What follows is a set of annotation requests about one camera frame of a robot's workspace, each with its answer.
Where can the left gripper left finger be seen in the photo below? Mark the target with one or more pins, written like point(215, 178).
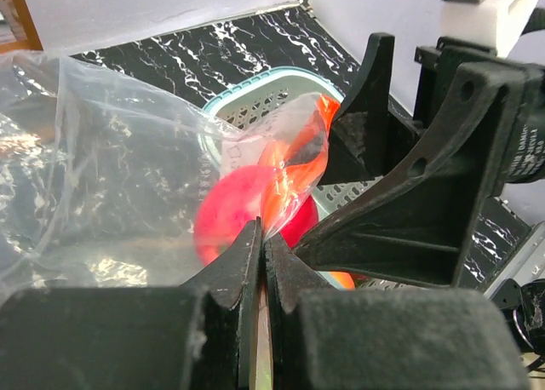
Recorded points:
point(199, 335)

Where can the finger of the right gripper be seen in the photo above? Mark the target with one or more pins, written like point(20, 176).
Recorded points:
point(415, 225)

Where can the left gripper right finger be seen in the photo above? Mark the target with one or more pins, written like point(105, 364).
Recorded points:
point(326, 338)

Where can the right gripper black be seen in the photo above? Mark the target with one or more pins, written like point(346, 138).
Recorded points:
point(462, 81)

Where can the yellow orange peach toy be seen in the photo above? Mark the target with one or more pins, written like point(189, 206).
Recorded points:
point(344, 280)

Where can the light blue plastic basket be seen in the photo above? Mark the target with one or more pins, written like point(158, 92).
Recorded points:
point(256, 96)

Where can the bright red apple toy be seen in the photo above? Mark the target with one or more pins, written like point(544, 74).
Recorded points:
point(232, 202)

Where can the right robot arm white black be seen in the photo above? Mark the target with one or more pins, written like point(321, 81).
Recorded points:
point(493, 24)

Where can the wooden shelf rack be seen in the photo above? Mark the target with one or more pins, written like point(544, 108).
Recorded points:
point(17, 27)

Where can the aluminium frame rail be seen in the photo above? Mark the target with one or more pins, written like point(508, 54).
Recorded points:
point(526, 265)

